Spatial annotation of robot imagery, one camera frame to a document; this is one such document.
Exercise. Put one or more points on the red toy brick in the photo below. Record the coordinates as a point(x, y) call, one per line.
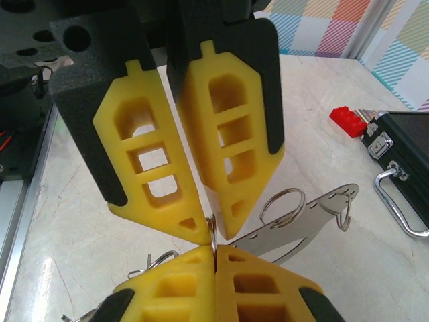
point(347, 120)

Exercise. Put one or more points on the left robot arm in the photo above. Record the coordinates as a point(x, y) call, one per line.
point(16, 87)

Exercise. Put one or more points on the aluminium mounting rail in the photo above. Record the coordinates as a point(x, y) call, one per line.
point(20, 218)

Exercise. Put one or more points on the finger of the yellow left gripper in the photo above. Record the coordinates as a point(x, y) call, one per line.
point(100, 100)
point(261, 100)

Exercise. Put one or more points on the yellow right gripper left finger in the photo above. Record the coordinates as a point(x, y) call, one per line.
point(187, 302)

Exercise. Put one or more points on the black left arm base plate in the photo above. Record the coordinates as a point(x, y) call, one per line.
point(20, 161)

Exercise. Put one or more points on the grey metal key holder plate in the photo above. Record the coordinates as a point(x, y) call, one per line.
point(291, 231)

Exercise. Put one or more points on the aluminium frame bar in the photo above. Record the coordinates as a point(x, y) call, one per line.
point(365, 30)

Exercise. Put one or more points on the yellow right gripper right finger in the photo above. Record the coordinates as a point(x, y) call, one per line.
point(288, 302)

